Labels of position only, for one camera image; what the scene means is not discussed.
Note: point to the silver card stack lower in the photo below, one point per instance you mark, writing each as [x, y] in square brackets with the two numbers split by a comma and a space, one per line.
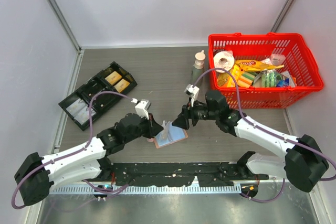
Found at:
[82, 116]

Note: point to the gold card stack upper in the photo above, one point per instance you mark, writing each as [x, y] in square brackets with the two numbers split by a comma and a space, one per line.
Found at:
[113, 78]

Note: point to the silver card stack upper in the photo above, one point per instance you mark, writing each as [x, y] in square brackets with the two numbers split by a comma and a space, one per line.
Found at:
[76, 107]

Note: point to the black card organizer tray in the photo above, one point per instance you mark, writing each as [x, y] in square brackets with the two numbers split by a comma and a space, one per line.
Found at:
[95, 85]

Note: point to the green packaged item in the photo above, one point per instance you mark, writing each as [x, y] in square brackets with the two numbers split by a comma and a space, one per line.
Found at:
[268, 78]

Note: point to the silver card stack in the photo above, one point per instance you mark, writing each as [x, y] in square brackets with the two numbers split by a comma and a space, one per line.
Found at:
[76, 107]
[82, 116]

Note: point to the gold card stack lower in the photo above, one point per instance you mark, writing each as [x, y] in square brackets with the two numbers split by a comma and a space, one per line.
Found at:
[121, 85]

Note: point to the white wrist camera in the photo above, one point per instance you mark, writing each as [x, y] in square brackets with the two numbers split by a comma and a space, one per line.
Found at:
[192, 91]
[141, 107]

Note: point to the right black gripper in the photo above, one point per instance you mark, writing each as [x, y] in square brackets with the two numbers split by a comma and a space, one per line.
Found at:
[182, 120]

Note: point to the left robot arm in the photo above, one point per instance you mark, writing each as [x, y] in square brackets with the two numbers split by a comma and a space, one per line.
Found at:
[76, 158]

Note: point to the yellow green sponge pack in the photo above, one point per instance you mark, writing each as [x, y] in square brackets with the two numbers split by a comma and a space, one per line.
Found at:
[243, 78]

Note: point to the gold card stack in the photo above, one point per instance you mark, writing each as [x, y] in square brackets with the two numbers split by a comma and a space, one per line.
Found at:
[113, 78]
[121, 85]

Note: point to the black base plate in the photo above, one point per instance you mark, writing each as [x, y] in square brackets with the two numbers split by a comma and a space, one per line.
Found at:
[208, 174]

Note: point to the toilet paper roll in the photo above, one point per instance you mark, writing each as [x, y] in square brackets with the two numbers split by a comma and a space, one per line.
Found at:
[223, 60]

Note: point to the white small packet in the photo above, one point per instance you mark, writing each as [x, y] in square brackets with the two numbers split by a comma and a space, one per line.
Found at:
[277, 59]

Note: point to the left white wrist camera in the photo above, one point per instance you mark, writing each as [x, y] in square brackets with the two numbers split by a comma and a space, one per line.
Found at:
[141, 107]

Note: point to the yellow chips bag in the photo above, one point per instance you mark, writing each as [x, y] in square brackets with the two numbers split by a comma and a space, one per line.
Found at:
[255, 66]

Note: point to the red shopping basket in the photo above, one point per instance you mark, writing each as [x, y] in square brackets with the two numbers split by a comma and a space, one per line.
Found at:
[300, 63]

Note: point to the green pump bottle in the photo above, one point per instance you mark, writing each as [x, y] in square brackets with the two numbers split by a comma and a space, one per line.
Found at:
[198, 66]

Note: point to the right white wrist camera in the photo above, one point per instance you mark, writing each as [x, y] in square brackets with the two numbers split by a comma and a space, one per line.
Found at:
[192, 91]

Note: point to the pink card holder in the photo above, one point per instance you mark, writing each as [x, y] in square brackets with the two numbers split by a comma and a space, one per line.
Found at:
[168, 137]

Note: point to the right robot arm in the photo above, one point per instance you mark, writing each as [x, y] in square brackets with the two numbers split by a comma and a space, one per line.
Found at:
[267, 140]

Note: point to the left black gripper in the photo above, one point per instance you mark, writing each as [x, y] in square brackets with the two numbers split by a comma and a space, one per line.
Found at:
[154, 128]

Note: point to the blue packaged item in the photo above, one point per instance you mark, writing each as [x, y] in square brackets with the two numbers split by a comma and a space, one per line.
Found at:
[285, 82]

